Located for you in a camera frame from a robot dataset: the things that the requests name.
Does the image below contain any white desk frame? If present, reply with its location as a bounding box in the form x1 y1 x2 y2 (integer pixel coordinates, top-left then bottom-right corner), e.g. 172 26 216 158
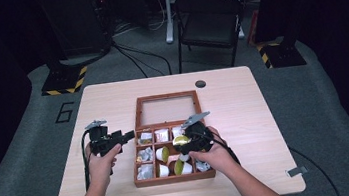
160 0 254 48

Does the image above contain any black stand with striped base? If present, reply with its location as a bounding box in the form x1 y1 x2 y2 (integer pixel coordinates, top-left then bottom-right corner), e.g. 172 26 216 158
249 0 307 72
30 0 91 98

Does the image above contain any black table grommet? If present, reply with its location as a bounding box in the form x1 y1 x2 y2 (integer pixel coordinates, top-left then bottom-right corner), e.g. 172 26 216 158
194 79 208 90

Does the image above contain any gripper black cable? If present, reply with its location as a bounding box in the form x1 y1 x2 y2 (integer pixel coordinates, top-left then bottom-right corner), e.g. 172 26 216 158
78 130 98 192
196 126 242 171

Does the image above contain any brown wooden box base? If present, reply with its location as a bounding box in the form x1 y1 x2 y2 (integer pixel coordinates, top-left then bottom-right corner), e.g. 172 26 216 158
127 117 218 188

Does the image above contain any black floor cable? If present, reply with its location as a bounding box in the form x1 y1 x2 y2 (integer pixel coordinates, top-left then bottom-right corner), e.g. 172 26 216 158
111 35 174 83
113 40 150 83

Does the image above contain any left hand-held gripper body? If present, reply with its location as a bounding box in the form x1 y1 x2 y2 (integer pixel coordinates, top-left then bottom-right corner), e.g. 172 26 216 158
84 118 118 158

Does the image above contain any grey tape piece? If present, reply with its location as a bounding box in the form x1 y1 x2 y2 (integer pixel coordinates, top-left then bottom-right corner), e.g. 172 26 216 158
285 164 309 179

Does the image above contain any red object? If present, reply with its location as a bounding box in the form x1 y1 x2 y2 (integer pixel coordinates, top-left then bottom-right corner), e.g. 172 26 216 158
243 9 264 47

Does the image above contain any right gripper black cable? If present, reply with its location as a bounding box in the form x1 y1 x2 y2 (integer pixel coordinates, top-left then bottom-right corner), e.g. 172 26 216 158
196 126 242 171

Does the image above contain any black folding chair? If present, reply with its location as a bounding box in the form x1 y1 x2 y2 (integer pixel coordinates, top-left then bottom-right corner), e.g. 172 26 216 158
170 0 251 74

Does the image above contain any green-lidded white coffee capsule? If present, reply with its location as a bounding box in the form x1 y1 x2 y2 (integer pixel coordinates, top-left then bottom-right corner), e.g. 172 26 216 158
172 157 195 177

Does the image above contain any yellow-green tea bag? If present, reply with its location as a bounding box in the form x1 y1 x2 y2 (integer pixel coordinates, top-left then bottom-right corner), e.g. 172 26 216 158
171 133 192 148

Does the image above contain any white floor cable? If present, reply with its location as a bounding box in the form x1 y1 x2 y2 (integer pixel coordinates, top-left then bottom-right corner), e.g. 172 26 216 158
109 0 170 38

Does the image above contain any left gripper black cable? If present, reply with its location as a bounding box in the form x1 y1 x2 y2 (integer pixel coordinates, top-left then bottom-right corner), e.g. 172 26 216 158
78 130 98 192

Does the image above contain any silver foil packet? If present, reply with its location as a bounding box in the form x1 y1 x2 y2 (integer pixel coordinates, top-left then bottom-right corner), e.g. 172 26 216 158
135 146 155 164
137 130 155 146
135 163 156 181
194 158 213 174

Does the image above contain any black cable beside table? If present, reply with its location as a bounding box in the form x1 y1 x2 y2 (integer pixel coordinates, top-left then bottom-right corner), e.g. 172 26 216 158
288 141 343 196

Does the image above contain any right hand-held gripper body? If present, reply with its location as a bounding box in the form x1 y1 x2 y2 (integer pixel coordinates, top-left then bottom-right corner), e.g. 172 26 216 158
179 111 217 155

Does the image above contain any yellow-lidded white coffee capsule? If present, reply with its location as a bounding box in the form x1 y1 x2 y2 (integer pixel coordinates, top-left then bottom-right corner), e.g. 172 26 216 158
153 145 172 165

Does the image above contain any person's right hand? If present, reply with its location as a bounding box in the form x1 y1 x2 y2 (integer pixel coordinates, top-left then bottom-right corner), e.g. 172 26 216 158
185 123 240 179

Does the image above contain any person's left hand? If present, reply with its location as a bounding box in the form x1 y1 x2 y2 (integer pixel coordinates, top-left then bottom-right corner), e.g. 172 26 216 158
84 141 128 190

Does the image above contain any white packet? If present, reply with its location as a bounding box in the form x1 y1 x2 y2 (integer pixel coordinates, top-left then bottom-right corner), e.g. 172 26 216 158
153 127 171 144
170 125 185 140

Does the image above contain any black cabinet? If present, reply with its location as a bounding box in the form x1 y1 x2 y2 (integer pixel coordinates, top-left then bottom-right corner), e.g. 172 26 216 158
37 0 115 62

